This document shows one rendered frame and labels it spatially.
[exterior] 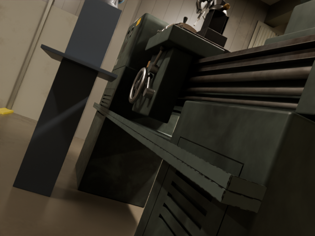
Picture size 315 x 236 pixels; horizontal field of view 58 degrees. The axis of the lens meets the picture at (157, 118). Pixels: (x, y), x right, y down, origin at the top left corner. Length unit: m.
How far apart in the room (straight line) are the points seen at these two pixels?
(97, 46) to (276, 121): 1.28
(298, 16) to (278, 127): 0.45
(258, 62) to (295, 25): 0.16
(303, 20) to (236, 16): 4.26
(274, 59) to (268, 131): 0.26
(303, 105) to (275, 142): 0.12
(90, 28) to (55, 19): 2.84
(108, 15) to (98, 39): 0.14
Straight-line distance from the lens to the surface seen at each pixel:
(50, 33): 4.43
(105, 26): 1.65
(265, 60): 0.72
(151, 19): 1.97
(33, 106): 4.38
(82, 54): 1.62
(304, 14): 0.85
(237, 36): 5.02
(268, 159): 0.46
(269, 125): 0.48
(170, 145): 0.62
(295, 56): 0.65
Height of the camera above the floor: 0.59
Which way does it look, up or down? 1 degrees up
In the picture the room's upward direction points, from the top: 21 degrees clockwise
